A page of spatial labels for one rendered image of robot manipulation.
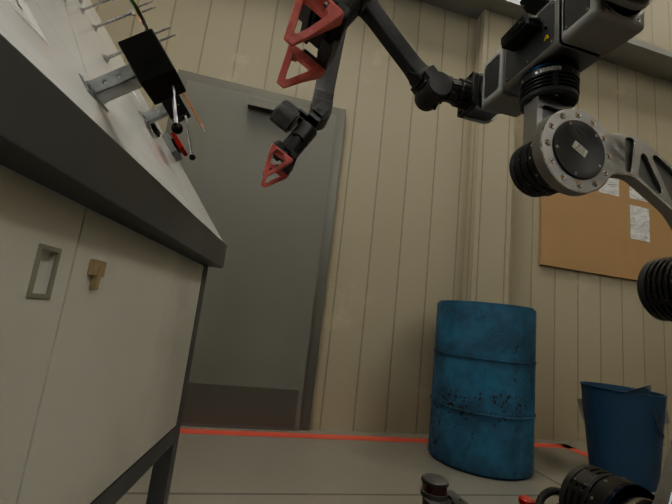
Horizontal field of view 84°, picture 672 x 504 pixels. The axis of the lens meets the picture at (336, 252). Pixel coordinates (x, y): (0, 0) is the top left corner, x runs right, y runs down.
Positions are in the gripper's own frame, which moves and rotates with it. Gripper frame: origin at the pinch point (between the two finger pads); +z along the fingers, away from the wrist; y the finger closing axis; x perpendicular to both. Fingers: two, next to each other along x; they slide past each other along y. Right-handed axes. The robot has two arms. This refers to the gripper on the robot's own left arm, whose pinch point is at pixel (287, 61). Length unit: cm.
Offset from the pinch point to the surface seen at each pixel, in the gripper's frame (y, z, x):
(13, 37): 17.5, 24.5, -10.0
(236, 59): -196, -100, -91
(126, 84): 1.8, 17.5, -11.2
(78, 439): -9, 56, 10
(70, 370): -4.1, 48.1, 4.7
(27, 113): 17.3, 28.4, -5.4
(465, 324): -137, -32, 118
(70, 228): 2.0, 34.6, -4.1
